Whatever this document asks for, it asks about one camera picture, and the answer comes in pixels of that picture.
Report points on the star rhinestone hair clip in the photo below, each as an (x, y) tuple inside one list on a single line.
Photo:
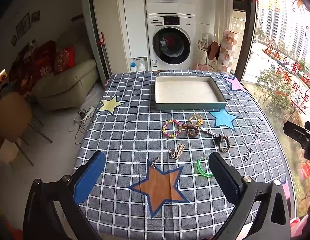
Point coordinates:
[(209, 132)]

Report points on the red patterned cushion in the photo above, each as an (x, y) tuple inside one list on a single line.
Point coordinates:
[(65, 60)]

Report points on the silver metal hair clip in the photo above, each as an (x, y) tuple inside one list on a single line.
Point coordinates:
[(172, 153)]

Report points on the black claw hair clip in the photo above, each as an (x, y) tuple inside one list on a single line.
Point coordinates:
[(218, 140)]

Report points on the white front-load washing machine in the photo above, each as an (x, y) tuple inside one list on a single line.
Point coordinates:
[(171, 40)]

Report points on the wooden chair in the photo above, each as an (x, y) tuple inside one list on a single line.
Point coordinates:
[(15, 118)]

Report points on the white plastic bottle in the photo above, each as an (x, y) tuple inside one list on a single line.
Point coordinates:
[(142, 68)]

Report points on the teal jewelry tray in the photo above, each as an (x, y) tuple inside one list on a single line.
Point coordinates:
[(187, 93)]

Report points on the dark red okay cushion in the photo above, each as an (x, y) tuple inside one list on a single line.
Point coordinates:
[(43, 61)]

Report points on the checkered pink storage column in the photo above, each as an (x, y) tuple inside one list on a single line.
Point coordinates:
[(227, 51)]

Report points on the beige sofa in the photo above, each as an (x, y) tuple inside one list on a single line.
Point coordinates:
[(69, 88)]

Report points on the silver rhinestone brooch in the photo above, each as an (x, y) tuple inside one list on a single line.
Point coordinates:
[(154, 161)]

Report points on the white power strip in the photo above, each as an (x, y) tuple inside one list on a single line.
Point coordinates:
[(83, 113)]

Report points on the white detergent bottle blue cap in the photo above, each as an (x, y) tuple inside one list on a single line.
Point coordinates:
[(133, 67)]

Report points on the wire shoe rack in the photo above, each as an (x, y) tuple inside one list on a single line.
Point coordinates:
[(210, 46)]

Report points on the grey checked star tablecloth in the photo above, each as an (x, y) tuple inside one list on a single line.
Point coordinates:
[(131, 133)]

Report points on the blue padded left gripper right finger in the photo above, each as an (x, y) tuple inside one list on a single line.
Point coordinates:
[(227, 177)]

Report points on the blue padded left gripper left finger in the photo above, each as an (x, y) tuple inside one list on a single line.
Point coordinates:
[(86, 176)]

